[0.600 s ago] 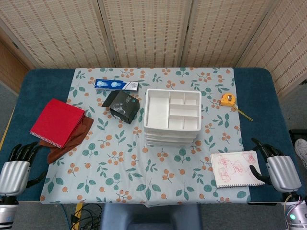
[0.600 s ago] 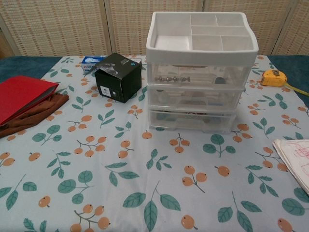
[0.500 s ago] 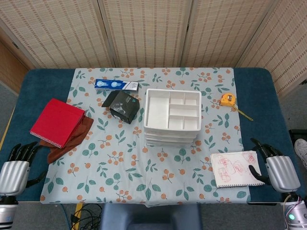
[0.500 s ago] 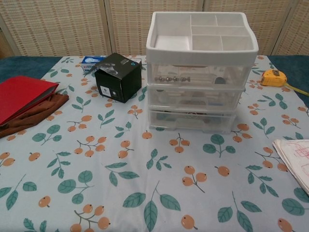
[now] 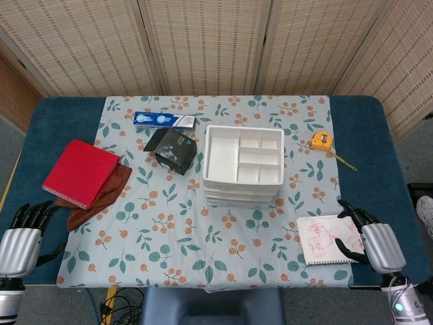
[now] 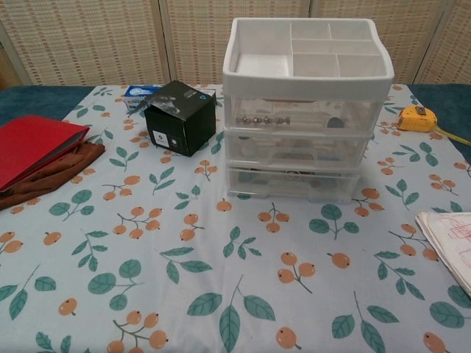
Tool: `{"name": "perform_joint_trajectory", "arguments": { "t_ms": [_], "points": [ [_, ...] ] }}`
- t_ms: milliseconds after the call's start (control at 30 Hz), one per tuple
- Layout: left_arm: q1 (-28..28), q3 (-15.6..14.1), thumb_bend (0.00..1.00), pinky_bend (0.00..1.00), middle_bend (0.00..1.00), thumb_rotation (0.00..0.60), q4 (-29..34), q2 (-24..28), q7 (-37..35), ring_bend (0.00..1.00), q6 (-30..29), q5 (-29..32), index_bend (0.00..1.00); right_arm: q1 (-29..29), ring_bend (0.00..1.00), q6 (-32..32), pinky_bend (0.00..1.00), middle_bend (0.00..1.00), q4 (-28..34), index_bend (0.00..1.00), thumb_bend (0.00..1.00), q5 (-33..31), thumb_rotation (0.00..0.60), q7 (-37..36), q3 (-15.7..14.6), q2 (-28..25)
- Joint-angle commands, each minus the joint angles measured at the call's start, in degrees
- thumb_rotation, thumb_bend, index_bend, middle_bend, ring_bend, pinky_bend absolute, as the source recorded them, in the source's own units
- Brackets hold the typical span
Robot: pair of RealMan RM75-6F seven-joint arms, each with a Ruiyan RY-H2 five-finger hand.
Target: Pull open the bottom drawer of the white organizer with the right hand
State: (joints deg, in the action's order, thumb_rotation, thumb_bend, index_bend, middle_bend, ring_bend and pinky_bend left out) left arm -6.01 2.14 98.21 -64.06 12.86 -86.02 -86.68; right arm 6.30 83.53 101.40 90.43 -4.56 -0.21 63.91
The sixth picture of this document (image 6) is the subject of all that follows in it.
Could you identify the floral fruit-print tablecloth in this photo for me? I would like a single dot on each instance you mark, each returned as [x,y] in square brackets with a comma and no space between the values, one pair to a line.
[184,276]

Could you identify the blue white toothpaste box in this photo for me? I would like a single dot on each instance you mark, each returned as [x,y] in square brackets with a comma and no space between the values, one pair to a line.
[134,96]

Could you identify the yellow tape measure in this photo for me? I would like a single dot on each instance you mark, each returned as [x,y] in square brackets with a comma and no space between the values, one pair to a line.
[416,119]

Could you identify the clear drawer with beads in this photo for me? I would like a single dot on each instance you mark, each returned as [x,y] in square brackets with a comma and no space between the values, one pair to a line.
[312,110]

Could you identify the brown cloth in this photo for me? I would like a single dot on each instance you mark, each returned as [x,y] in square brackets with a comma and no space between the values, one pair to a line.
[73,162]

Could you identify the clear drawer with white ball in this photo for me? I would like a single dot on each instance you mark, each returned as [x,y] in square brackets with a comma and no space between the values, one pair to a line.
[279,150]

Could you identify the grey round object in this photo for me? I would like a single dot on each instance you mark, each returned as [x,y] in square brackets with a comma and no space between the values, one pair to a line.
[335,123]

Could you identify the red spiral notebook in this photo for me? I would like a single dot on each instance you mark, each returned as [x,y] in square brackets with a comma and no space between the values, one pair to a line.
[33,147]

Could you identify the black cardboard box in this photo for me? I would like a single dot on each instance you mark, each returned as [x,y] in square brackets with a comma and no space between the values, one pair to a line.
[184,128]

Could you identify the woven folding screen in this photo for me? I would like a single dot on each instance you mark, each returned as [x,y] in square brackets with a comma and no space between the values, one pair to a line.
[92,36]

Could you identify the white plastic drawer cabinet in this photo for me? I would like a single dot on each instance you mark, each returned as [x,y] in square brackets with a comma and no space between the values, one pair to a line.
[294,86]

